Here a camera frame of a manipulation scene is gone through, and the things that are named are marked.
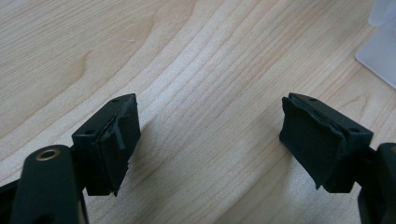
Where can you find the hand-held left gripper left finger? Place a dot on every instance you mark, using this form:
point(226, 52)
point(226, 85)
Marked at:
point(109, 146)

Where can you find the translucent plastic box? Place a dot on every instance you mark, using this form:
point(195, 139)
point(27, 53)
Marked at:
point(381, 49)

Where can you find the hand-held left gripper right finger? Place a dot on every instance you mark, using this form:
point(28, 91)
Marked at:
point(323, 146)

